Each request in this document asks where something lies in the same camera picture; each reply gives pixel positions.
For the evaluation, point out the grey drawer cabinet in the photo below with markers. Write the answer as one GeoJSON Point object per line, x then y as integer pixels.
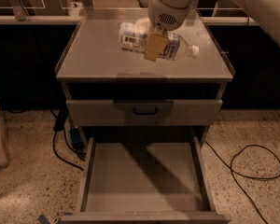
{"type": "Point", "coordinates": [94, 67]}

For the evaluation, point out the black drawer handle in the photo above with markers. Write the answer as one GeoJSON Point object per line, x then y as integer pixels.
{"type": "Point", "coordinates": [140, 112]}

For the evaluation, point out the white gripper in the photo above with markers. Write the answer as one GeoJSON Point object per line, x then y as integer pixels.
{"type": "Point", "coordinates": [170, 17]}

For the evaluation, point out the white paper bowl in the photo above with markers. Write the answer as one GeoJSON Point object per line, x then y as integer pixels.
{"type": "Point", "coordinates": [144, 23]}

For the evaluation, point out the clear plastic water bottle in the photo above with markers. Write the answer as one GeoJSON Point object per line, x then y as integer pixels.
{"type": "Point", "coordinates": [134, 39]}

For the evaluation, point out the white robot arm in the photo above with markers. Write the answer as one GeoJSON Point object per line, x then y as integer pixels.
{"type": "Point", "coordinates": [265, 12]}

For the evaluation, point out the blue tape piece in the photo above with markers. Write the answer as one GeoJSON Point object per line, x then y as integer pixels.
{"type": "Point", "coordinates": [43, 220]}

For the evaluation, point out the closed grey top drawer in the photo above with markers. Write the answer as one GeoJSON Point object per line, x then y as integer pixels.
{"type": "Point", "coordinates": [120, 112]}

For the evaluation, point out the blue power adapter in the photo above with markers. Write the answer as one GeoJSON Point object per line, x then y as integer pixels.
{"type": "Point", "coordinates": [76, 139]}

